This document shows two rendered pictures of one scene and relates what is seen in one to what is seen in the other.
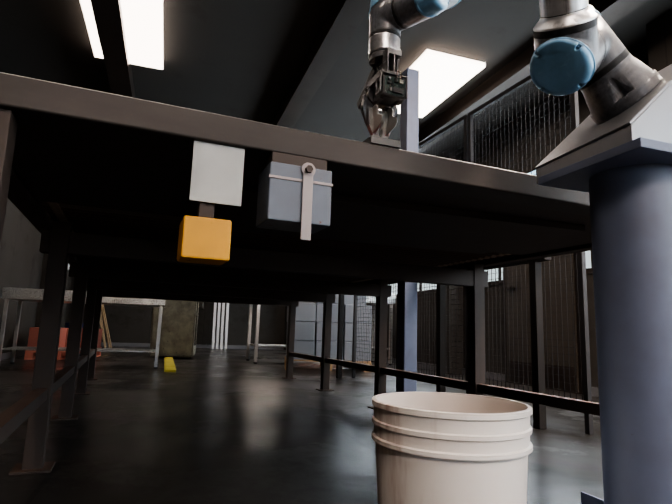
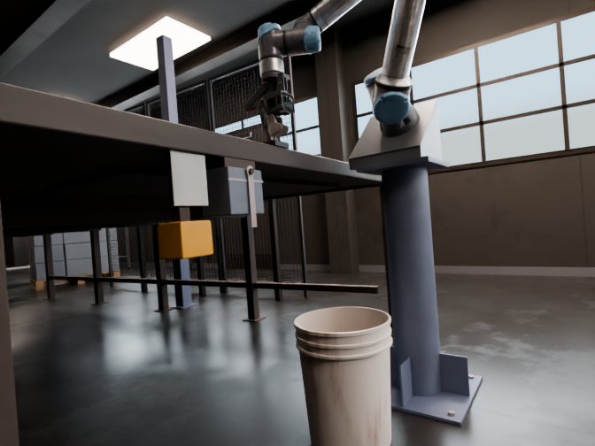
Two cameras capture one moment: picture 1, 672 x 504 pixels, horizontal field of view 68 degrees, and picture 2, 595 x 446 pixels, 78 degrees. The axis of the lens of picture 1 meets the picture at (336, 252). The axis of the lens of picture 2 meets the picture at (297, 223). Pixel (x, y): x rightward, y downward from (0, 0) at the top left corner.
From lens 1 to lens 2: 57 cm
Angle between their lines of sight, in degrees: 36
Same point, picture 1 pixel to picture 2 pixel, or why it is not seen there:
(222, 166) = (192, 173)
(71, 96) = (63, 109)
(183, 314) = not seen: outside the picture
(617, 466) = (407, 328)
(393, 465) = (332, 368)
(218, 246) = (205, 243)
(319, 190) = (256, 187)
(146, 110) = (133, 123)
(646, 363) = (421, 274)
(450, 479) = (369, 366)
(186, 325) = not seen: outside the picture
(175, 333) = not seen: outside the picture
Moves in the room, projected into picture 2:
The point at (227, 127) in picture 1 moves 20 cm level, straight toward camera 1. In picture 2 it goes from (194, 137) to (252, 116)
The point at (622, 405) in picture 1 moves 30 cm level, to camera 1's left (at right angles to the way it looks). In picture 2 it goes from (409, 297) to (350, 314)
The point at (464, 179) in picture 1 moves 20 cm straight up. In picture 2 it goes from (316, 167) to (312, 112)
